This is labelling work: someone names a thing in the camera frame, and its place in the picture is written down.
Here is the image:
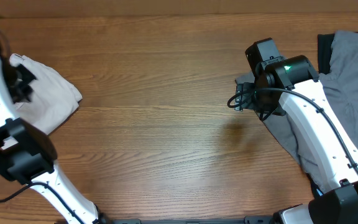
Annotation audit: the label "beige cotton shorts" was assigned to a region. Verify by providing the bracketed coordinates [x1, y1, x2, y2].
[9, 54, 83, 134]

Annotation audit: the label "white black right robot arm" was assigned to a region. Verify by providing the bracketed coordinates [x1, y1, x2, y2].
[233, 38, 358, 223]

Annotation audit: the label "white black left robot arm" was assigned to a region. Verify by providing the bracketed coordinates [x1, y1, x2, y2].
[0, 43, 111, 223]

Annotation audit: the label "black garment under shirt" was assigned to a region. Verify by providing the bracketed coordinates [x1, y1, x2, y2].
[318, 30, 358, 74]

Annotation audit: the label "grey shirt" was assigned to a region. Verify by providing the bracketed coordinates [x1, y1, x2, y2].
[234, 30, 358, 192]

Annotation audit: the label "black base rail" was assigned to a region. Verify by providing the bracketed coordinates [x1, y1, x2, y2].
[111, 215, 273, 224]

